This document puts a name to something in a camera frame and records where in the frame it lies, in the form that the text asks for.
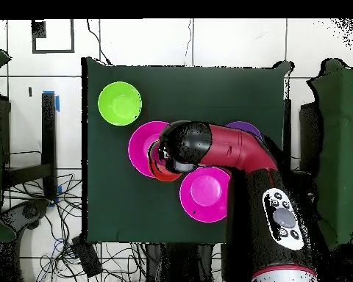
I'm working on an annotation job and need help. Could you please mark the red plastic bowl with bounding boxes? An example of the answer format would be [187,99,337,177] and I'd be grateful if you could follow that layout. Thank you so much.
[146,140,183,183]

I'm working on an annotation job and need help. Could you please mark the magenta plastic bowl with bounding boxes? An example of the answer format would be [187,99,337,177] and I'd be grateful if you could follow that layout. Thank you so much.
[127,120,171,179]
[179,166,232,224]

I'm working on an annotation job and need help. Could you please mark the purple plastic bowl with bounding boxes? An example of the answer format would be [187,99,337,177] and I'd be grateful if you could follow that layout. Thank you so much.
[224,120,264,141]

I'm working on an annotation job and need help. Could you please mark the dark green tablecloth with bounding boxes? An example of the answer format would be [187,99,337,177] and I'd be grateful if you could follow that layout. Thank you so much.
[81,57,292,247]

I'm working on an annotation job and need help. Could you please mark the large lime green bowl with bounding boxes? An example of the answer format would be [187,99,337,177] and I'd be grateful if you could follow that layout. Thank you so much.
[97,81,143,127]

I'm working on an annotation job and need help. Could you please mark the black metal stand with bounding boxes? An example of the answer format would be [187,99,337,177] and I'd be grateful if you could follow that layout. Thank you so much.
[2,93,58,200]

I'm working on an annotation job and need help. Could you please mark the blue tape strip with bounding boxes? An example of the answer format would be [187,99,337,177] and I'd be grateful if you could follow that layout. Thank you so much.
[43,90,60,112]

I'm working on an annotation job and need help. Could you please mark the black floor box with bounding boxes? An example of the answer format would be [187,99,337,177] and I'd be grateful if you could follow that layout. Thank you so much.
[71,236,103,278]

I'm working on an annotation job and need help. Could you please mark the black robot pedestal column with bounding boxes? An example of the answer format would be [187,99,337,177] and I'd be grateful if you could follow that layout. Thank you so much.
[145,243,223,282]

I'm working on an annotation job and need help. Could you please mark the tangle of black cables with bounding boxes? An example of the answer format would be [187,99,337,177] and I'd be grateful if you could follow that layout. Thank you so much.
[2,173,148,282]

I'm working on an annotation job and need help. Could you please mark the thin grey cable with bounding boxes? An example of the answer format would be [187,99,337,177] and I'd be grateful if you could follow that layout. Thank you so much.
[184,19,194,67]

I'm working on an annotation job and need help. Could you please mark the black cable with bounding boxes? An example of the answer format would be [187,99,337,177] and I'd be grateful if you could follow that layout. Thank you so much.
[86,19,112,65]

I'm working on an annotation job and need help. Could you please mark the grey pedestal foot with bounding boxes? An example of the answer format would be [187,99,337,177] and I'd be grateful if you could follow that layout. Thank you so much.
[0,198,51,233]

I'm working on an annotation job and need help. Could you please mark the black square floor frame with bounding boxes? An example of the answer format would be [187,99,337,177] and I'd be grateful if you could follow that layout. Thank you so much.
[32,19,75,54]

